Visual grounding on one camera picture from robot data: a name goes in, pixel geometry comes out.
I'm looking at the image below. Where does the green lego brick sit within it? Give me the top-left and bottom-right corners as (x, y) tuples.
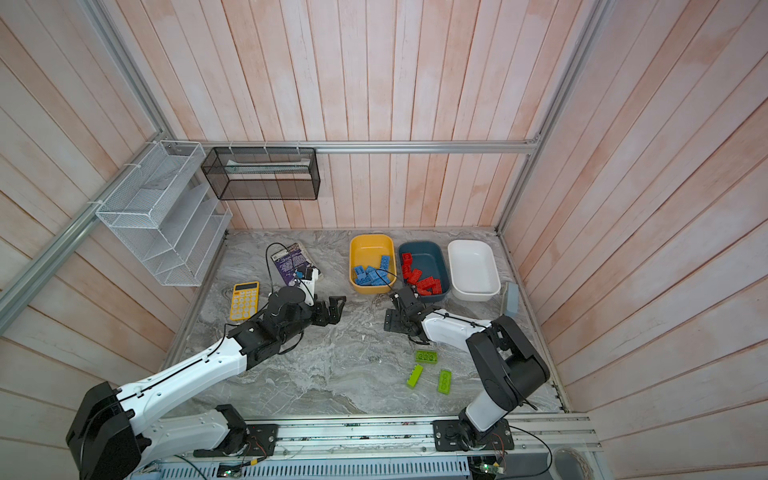
(414, 350), (438, 365)
(406, 365), (424, 389)
(437, 370), (452, 395)

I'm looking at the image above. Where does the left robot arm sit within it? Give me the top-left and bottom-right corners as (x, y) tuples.
(65, 280), (346, 479)

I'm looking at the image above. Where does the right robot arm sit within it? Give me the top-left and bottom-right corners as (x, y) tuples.
(385, 287), (550, 437)

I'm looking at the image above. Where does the teal plastic bin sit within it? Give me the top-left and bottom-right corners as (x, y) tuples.
(397, 240), (451, 303)

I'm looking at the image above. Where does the purple paperback book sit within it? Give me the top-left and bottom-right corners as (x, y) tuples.
(268, 242), (321, 286)

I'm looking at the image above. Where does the yellow plastic bin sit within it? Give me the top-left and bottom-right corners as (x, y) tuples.
(349, 234), (398, 295)

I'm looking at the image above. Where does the yellow calculator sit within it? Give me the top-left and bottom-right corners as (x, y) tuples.
(229, 281), (260, 322)

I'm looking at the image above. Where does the white plastic bin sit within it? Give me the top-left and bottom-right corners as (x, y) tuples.
(447, 240), (501, 302)

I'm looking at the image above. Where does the grey stapler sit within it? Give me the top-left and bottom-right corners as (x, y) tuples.
(502, 282), (520, 318)

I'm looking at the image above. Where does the black mesh basket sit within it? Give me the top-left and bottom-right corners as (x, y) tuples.
(201, 146), (321, 201)

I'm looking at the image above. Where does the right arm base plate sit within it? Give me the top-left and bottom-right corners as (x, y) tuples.
(431, 418), (514, 452)

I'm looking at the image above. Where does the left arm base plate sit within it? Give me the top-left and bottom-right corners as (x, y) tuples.
(193, 424), (279, 459)

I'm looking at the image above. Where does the white wire shelf rack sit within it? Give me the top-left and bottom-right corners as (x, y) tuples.
(97, 141), (232, 287)

